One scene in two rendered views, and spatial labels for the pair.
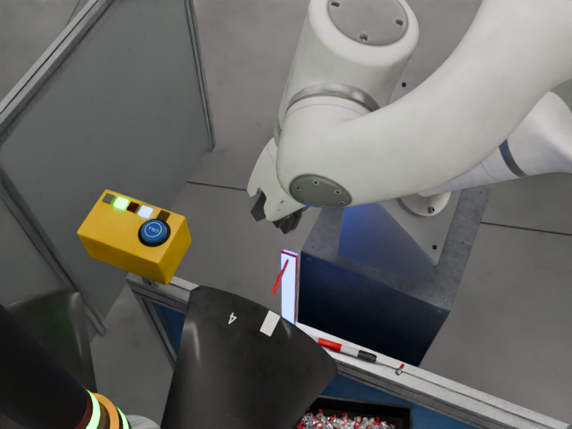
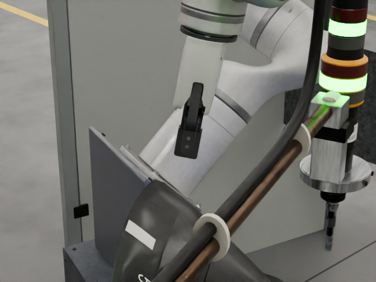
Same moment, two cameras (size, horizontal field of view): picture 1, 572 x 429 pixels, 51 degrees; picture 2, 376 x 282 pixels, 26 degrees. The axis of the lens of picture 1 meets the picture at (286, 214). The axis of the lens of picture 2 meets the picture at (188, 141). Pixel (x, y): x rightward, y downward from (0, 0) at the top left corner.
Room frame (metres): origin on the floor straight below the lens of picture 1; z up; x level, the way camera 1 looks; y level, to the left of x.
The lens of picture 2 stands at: (-0.26, 0.78, 1.82)
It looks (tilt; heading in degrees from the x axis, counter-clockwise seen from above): 25 degrees down; 309
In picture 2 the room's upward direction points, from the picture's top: straight up
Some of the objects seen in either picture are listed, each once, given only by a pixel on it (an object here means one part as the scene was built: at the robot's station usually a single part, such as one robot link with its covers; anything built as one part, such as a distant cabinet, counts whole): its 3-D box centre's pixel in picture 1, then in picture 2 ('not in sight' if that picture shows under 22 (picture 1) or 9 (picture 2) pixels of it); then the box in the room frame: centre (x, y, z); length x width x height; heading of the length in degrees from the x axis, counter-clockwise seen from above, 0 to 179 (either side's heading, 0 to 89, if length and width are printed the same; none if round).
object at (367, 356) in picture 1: (340, 347); not in sight; (0.38, -0.10, 0.87); 0.14 x 0.01 x 0.01; 72
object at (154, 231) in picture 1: (153, 231); not in sight; (0.51, 0.22, 1.08); 0.04 x 0.04 x 0.02
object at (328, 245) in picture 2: not in sight; (329, 228); (0.08, 0.12, 1.38); 0.01 x 0.01 x 0.05
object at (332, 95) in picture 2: not in sight; (330, 104); (0.08, 0.16, 1.53); 0.02 x 0.02 x 0.02; 13
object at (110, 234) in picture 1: (137, 238); not in sight; (0.53, 0.26, 1.02); 0.16 x 0.10 x 0.11; 68
